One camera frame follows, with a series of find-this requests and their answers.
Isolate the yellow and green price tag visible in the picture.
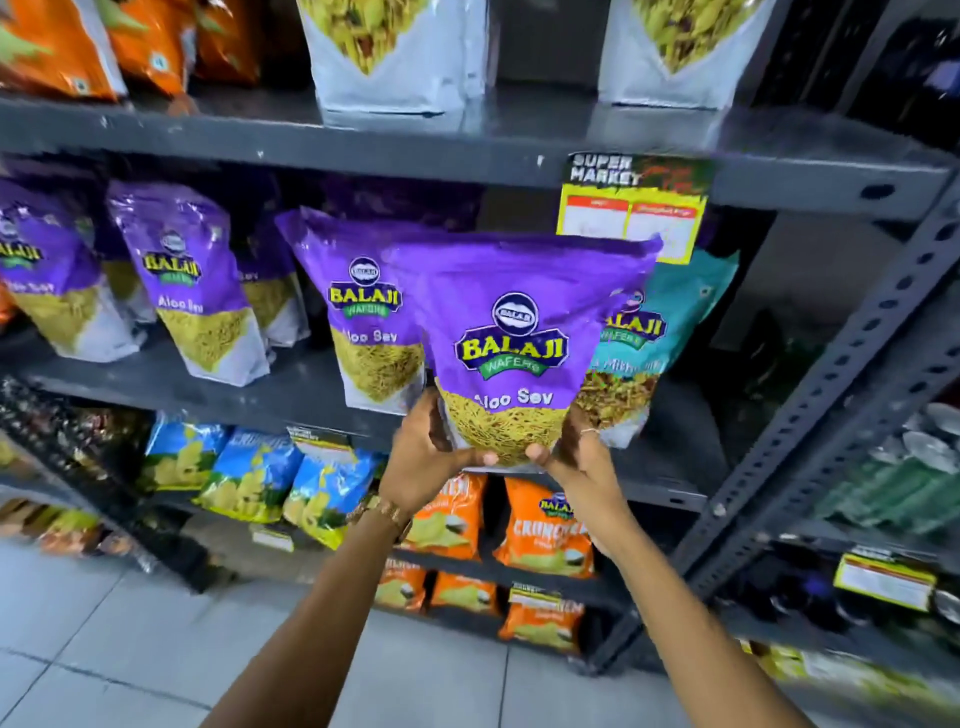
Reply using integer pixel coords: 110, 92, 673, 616
555, 151, 715, 266

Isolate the person's left forearm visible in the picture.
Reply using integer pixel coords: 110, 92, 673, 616
201, 510, 412, 728

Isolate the row of silver packets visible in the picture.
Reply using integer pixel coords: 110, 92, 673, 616
868, 401, 960, 475

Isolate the person's right forearm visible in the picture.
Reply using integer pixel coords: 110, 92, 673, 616
598, 525, 817, 728

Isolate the black wire display rack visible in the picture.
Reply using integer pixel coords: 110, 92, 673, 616
0, 377, 220, 595

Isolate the teal snack packet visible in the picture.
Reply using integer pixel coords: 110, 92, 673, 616
576, 248, 741, 450

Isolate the grey metal shelf rack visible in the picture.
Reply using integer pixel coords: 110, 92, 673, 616
705, 0, 960, 702
0, 81, 960, 676

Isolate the person's left hand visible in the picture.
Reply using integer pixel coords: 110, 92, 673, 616
378, 389, 501, 520

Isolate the row of purple snack packets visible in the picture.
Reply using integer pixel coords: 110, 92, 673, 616
0, 161, 485, 418

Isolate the white snack packet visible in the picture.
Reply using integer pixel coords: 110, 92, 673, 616
295, 0, 494, 119
597, 0, 778, 111

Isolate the orange snack packet with leaf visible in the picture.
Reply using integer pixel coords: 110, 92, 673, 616
97, 0, 199, 98
0, 0, 129, 103
193, 0, 261, 85

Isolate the purple snack bag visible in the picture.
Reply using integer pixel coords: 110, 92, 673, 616
381, 232, 665, 471

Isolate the orange chips packet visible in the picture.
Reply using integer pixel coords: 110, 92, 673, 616
498, 592, 585, 654
374, 558, 429, 613
430, 570, 501, 617
492, 477, 596, 579
403, 472, 489, 562

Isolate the person's right hand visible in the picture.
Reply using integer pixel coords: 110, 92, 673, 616
524, 405, 639, 561

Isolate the row of yellow-green packets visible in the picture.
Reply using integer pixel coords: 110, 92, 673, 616
738, 637, 960, 710

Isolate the row of green packets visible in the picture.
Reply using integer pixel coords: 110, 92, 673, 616
816, 456, 960, 543

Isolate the blue chips packet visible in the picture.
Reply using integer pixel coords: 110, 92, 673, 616
282, 448, 385, 551
141, 414, 231, 494
192, 428, 306, 525

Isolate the small shelf price tag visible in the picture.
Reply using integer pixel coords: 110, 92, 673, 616
250, 524, 298, 554
286, 424, 358, 464
509, 584, 565, 610

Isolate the yellow shelf price tag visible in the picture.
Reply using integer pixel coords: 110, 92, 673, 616
833, 550, 939, 613

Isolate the row of dark packets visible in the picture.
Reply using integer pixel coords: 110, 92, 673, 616
846, 13, 960, 155

